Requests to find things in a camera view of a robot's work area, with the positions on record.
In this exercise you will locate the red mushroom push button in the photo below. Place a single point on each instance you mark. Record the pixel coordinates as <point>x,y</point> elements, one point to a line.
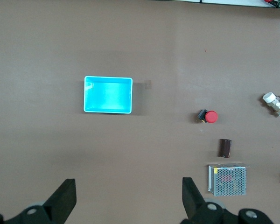
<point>211,116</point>

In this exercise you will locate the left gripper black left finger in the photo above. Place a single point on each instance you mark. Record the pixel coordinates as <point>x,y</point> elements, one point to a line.
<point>53,205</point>

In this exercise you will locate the red clip lead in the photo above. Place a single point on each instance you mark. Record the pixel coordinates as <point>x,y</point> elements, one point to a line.
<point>268,1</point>

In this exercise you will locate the white-capped metal valve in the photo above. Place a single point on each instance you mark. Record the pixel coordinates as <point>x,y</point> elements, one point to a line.
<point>269,98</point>

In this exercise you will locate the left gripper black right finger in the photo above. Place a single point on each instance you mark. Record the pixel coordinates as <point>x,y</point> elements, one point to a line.
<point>196,205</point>

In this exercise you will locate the metal mesh power supply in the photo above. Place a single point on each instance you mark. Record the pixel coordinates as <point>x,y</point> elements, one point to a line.
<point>228,180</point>

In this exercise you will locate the cyan plastic box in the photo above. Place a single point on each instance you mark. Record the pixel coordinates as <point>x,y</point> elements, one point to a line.
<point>107,95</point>

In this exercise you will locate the dark brown cylindrical capacitor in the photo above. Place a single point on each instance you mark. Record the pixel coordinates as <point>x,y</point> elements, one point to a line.
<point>224,148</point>

